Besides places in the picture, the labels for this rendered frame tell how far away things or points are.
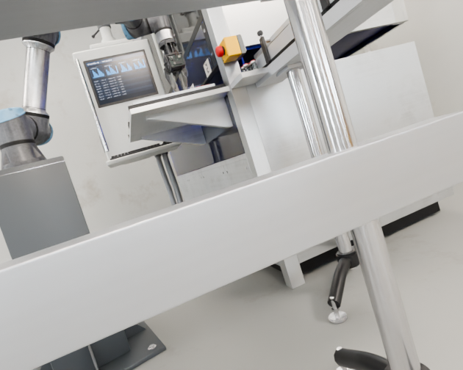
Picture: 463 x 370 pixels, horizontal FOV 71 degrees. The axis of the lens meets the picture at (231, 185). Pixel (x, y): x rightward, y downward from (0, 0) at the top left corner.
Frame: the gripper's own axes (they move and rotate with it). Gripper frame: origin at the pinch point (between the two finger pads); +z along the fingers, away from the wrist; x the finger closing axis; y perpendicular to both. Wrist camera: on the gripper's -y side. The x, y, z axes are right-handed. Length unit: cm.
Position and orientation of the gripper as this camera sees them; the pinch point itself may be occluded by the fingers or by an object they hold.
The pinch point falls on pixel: (181, 91)
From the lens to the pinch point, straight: 145.2
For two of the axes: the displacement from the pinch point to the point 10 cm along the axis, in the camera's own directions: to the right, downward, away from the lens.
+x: 9.1, -3.1, 2.9
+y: 3.0, -0.2, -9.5
